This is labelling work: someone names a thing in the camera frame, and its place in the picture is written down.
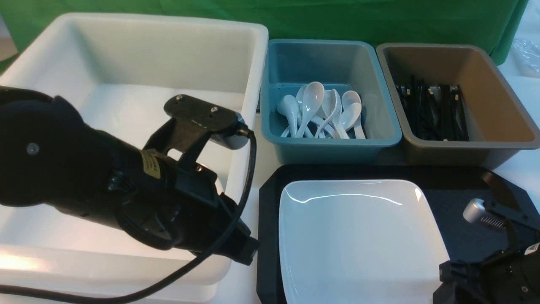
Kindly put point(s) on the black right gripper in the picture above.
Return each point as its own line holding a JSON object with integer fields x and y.
{"x": 510, "y": 277}

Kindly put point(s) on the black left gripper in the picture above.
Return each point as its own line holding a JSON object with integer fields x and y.
{"x": 183, "y": 209}

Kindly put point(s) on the large white square plate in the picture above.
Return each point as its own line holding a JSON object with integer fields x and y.
{"x": 358, "y": 242}

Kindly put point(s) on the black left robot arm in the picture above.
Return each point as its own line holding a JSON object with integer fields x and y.
{"x": 49, "y": 155}

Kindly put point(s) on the black serving tray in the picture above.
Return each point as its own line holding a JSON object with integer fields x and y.
{"x": 448, "y": 190}

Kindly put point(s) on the white spoons pile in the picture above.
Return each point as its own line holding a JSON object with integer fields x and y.
{"x": 330, "y": 115}

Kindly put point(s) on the brown plastic chopstick bin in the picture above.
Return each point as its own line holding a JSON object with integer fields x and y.
{"x": 498, "y": 124}

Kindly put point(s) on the large white plastic bin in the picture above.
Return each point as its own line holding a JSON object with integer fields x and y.
{"x": 118, "y": 70}

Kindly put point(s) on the black chopsticks bundle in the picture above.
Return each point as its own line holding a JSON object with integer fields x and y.
{"x": 434, "y": 112}

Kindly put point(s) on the teal plastic spoon bin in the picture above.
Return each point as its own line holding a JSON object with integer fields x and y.
{"x": 339, "y": 65}

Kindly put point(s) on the green backdrop cloth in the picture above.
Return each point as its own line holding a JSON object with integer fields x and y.
{"x": 488, "y": 24}

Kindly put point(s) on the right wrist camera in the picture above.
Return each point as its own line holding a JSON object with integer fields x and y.
{"x": 494, "y": 214}

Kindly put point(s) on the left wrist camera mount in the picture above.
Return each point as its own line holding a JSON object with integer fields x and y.
{"x": 193, "y": 122}

